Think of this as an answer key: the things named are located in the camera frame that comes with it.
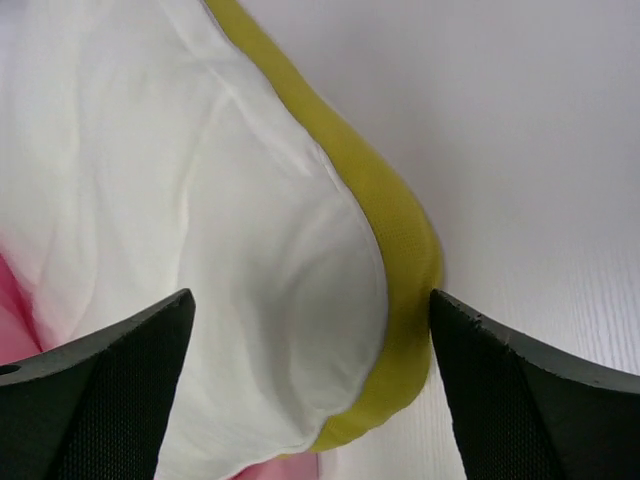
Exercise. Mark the pink pillowcase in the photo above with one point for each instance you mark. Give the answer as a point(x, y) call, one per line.
point(18, 338)

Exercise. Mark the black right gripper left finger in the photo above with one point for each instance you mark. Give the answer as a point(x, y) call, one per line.
point(97, 407)

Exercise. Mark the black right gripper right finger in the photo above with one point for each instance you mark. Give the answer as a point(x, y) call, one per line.
point(523, 409)

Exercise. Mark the white pillow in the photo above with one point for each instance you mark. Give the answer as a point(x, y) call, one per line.
point(150, 146)

